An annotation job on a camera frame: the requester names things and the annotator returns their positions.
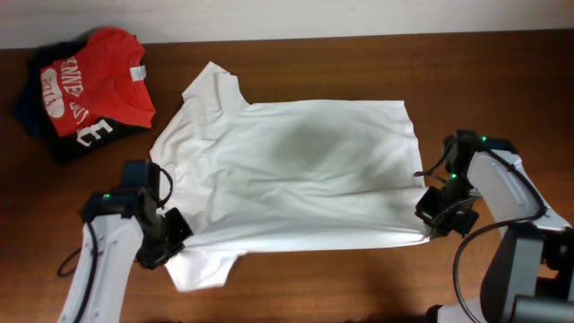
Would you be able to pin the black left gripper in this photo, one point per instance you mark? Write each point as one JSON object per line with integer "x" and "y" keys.
{"x": 168, "y": 235}

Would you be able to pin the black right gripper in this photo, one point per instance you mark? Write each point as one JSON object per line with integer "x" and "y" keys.
{"x": 442, "y": 213}

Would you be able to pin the white t-shirt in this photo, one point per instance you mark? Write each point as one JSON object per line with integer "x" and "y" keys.
{"x": 270, "y": 177}

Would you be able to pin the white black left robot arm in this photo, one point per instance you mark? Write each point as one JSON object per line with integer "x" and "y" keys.
{"x": 122, "y": 226}

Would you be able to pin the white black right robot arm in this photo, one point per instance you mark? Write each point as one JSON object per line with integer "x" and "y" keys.
{"x": 530, "y": 277}

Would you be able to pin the red folded t-shirt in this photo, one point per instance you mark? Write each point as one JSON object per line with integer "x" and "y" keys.
{"x": 103, "y": 80}

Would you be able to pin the black folded t-shirt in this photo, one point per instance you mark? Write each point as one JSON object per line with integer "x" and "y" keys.
{"x": 30, "y": 112}

